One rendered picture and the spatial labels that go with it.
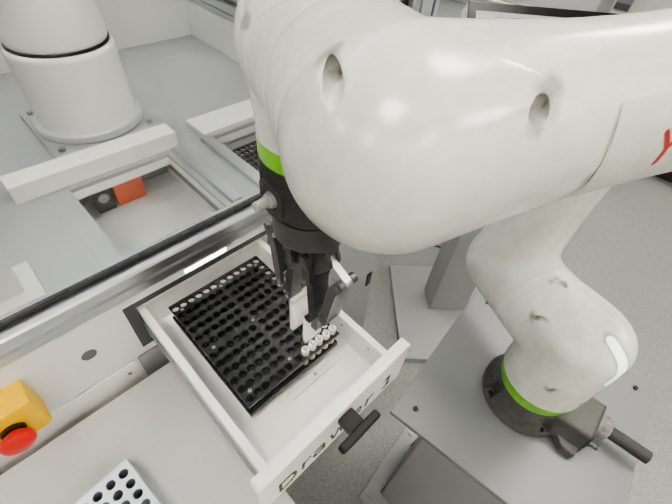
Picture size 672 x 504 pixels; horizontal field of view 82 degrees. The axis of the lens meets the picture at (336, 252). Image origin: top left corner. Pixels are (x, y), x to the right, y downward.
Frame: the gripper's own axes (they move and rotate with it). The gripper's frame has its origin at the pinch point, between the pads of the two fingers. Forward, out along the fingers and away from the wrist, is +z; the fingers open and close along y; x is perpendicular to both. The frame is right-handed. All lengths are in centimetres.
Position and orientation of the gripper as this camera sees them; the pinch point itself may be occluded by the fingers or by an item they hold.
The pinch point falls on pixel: (306, 316)
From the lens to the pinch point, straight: 53.4
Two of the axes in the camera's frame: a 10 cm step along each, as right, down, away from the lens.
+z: -0.8, 6.7, 7.3
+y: 7.0, 5.6, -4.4
